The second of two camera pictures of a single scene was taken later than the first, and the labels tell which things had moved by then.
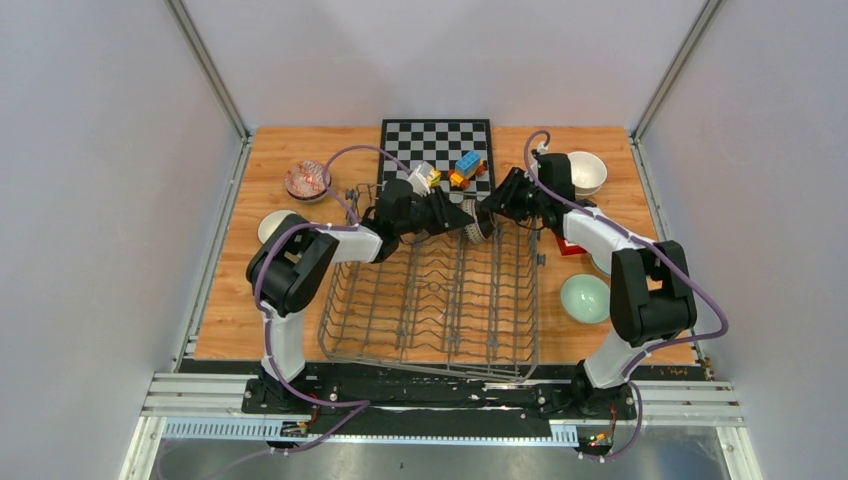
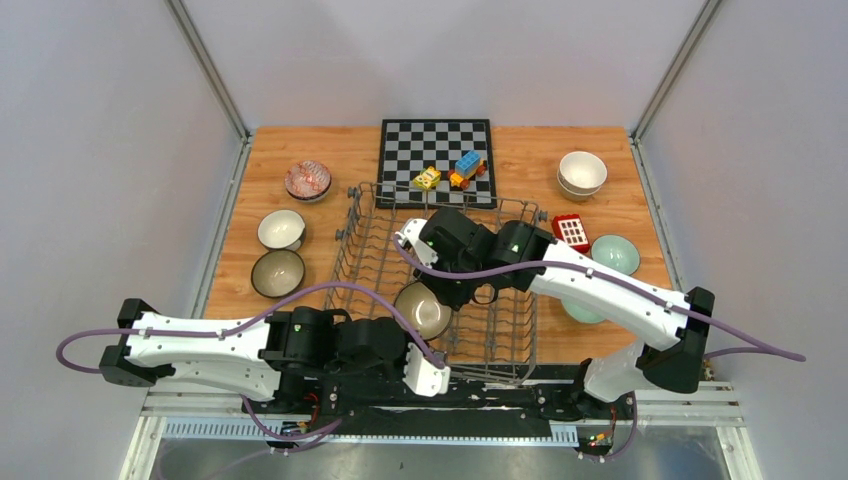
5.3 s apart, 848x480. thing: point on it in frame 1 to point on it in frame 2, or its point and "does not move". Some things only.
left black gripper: x=446 y=216 to x=399 y=371
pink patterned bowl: x=304 y=181 does not move
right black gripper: x=503 y=201 to x=453 y=298
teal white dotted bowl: x=269 y=222 does not move
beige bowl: x=588 y=172 does not move
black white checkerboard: x=437 y=141 does not move
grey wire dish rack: x=440 y=304 does not move
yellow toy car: x=434 y=177 does not move
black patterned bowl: x=473 y=230 to x=418 y=303
